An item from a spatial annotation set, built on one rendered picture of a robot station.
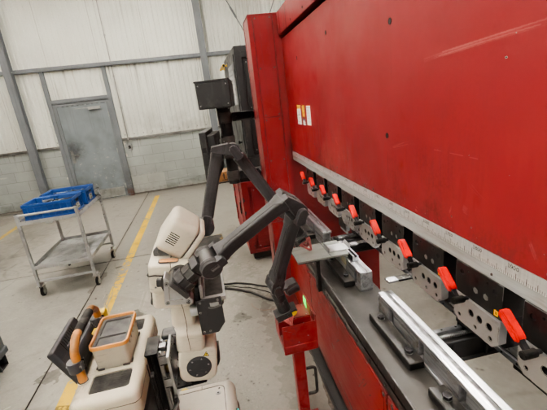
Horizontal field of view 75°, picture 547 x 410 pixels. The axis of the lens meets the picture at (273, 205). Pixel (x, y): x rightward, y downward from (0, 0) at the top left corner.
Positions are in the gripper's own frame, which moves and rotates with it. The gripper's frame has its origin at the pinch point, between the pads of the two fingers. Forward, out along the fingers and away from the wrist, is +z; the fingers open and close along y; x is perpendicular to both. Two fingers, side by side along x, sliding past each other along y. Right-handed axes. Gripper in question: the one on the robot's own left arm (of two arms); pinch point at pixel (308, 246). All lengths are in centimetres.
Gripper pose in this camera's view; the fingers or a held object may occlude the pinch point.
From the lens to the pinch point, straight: 183.5
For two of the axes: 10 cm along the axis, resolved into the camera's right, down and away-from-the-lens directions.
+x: -8.0, 6.0, 0.1
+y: -1.9, -2.7, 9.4
